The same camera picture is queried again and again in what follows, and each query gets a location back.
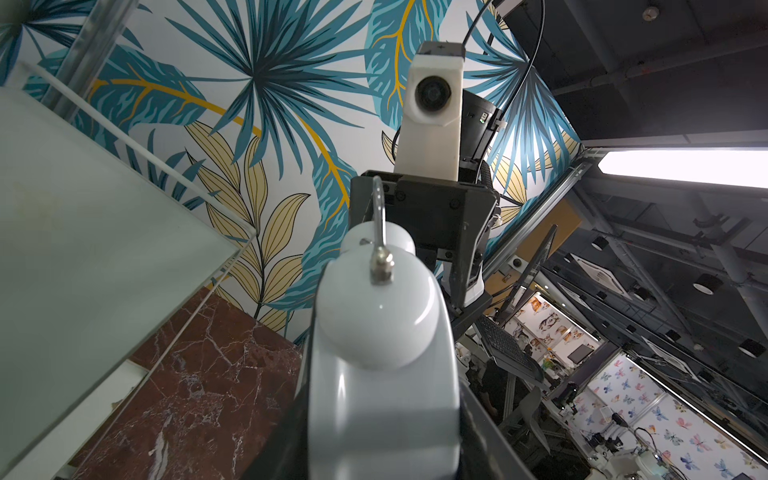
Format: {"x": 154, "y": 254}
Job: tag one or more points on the white twin-bell alarm clock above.
{"x": 383, "y": 387}

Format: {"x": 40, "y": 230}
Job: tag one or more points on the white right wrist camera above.
{"x": 430, "y": 132}

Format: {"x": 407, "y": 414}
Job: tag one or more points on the aluminium left corner post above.
{"x": 95, "y": 42}

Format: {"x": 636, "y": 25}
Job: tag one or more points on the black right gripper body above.
{"x": 448, "y": 221}

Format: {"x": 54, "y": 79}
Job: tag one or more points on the white two-tier shelf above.
{"x": 94, "y": 259}

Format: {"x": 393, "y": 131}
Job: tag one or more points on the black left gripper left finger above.
{"x": 285, "y": 454}

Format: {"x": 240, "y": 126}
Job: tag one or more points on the aluminium right corner post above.
{"x": 513, "y": 237}

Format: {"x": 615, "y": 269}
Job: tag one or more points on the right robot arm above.
{"x": 480, "y": 121}

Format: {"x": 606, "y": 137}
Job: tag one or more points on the aluminium corner post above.
{"x": 513, "y": 237}
{"x": 95, "y": 42}

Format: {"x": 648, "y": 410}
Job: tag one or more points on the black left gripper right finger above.
{"x": 484, "y": 452}

